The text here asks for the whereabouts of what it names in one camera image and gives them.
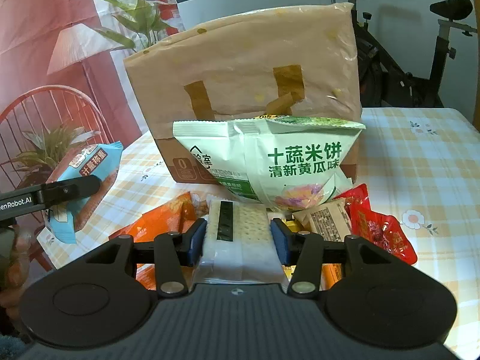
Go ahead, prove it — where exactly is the white cracker packet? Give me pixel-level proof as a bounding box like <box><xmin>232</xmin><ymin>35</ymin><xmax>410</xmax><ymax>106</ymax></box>
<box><xmin>193</xmin><ymin>200</ymin><xmax>288</xmax><ymax>288</ymax></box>

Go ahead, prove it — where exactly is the red snack packet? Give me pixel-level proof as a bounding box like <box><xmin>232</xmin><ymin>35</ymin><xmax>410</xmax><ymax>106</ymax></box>
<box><xmin>335</xmin><ymin>184</ymin><xmax>417</xmax><ymax>265</ymax></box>

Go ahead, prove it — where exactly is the blue snack packet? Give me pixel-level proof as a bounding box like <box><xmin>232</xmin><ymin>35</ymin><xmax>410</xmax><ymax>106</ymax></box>
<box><xmin>43</xmin><ymin>141</ymin><xmax>124</xmax><ymax>244</ymax></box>

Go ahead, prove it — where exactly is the yellow snack packet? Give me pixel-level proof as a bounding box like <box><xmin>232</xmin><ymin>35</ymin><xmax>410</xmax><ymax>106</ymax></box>
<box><xmin>282</xmin><ymin>219</ymin><xmax>305</xmax><ymax>233</ymax></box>

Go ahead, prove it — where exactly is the orange snack packet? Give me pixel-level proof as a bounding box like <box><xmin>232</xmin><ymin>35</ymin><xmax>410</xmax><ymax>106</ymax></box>
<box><xmin>109</xmin><ymin>192</ymin><xmax>197</xmax><ymax>290</ymax></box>

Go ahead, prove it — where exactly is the beige labelled snack packet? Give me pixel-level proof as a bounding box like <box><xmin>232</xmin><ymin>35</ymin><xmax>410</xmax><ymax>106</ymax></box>
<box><xmin>293</xmin><ymin>198</ymin><xmax>352</xmax><ymax>242</ymax></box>

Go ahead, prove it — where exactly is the green white rice cracker bag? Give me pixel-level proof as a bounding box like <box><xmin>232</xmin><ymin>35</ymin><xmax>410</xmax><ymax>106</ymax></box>
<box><xmin>172</xmin><ymin>115</ymin><xmax>365</xmax><ymax>211</ymax></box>

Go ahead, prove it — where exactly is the red printed curtain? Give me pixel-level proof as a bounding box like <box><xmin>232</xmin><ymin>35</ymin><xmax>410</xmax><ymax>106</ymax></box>
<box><xmin>0</xmin><ymin>0</ymin><xmax>187</xmax><ymax>290</ymax></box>

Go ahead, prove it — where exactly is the checkered yellow tablecloth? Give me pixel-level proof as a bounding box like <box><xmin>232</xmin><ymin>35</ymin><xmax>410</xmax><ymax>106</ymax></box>
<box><xmin>37</xmin><ymin>108</ymin><xmax>479</xmax><ymax>359</ymax></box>

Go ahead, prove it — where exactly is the black exercise bike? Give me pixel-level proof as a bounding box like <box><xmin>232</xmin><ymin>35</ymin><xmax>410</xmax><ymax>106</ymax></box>
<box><xmin>329</xmin><ymin>0</ymin><xmax>477</xmax><ymax>107</ymax></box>

